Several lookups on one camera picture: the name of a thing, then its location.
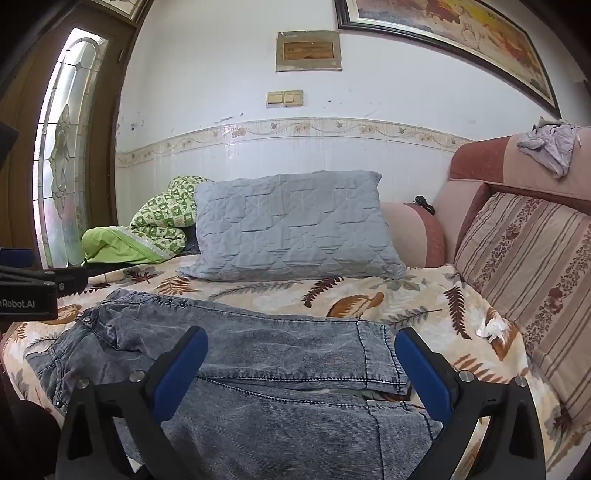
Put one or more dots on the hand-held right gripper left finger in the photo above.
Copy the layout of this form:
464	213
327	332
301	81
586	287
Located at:
181	369

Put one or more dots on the grey denim pants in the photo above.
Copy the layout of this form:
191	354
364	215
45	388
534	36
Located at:
277	341

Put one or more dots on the leaf print blanket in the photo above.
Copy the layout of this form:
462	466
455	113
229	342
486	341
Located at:
369	295

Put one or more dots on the crumpled white tissue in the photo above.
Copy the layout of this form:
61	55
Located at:
491	328

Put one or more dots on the stained glass transom window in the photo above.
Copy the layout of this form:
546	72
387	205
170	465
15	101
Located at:
124	7

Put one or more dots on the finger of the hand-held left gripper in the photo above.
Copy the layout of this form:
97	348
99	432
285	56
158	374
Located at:
69	279

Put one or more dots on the pink and red sofa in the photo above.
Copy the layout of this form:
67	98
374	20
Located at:
480	157

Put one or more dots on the green patterned quilt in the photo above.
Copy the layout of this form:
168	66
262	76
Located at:
157	217

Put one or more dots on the wooden stained glass door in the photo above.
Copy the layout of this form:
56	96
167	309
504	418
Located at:
104	138

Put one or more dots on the grey quilted pillow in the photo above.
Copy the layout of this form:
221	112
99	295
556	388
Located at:
295	230

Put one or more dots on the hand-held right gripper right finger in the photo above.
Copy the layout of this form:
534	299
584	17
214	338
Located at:
425	369

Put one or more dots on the striped floral cushion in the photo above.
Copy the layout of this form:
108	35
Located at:
531	258

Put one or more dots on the small black object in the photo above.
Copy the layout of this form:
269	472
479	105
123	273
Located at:
424	203

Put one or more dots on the crumpled grey cloth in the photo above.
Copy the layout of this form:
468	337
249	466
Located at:
551	147

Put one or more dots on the framed wall plaque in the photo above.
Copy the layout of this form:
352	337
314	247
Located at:
308	50

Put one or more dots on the beige wall light switch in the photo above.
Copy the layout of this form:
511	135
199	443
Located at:
293	97
275	98

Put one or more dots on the large framed painting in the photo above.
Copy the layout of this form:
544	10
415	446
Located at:
461	23

